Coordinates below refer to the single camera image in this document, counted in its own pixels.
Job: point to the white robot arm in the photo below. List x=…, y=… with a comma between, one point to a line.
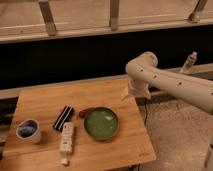
x=142, y=73

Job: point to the white blue ceramic cup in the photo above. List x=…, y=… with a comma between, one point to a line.
x=29, y=131

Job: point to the black striped rectangular box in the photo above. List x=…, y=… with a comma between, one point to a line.
x=63, y=117

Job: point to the green ceramic bowl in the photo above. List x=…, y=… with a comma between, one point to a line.
x=101, y=123

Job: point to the metal window bracket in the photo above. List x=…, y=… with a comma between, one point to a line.
x=194, y=17
x=47, y=17
x=114, y=14

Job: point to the middle metal window bracket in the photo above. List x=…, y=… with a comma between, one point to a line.
x=114, y=14

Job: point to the right metal window bracket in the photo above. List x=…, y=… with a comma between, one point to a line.
x=194, y=17

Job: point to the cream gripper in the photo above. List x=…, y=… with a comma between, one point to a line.
x=136, y=89

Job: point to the left metal window bracket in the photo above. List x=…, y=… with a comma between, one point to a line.
x=47, y=17

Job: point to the small red brown object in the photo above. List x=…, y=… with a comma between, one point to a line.
x=84, y=112

